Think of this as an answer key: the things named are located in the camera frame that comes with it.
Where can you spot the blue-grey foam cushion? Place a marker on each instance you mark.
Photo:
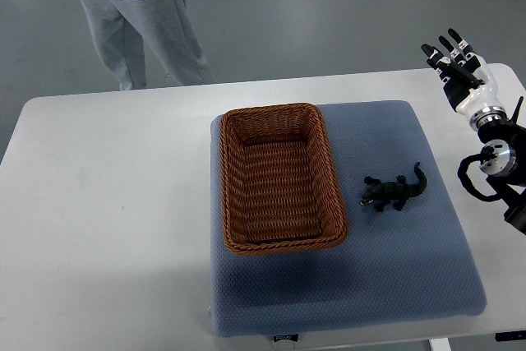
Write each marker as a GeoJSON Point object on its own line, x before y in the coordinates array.
{"type": "Point", "coordinates": [398, 265]}

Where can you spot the person in grey trousers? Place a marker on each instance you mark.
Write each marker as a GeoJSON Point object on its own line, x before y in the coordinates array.
{"type": "Point", "coordinates": [120, 29]}

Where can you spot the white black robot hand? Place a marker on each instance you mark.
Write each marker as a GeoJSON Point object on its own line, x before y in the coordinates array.
{"type": "Point", "coordinates": [468, 83]}

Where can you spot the black table control panel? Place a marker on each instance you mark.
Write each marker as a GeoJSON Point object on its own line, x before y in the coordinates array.
{"type": "Point", "coordinates": [508, 336]}

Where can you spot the brown wicker basket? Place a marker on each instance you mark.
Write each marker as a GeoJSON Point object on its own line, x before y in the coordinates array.
{"type": "Point", "coordinates": [279, 187]}

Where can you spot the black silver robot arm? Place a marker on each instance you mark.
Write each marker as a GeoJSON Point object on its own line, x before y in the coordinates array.
{"type": "Point", "coordinates": [504, 145]}

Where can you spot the dark green toy crocodile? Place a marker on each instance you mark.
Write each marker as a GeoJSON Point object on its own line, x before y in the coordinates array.
{"type": "Point", "coordinates": [380, 194]}

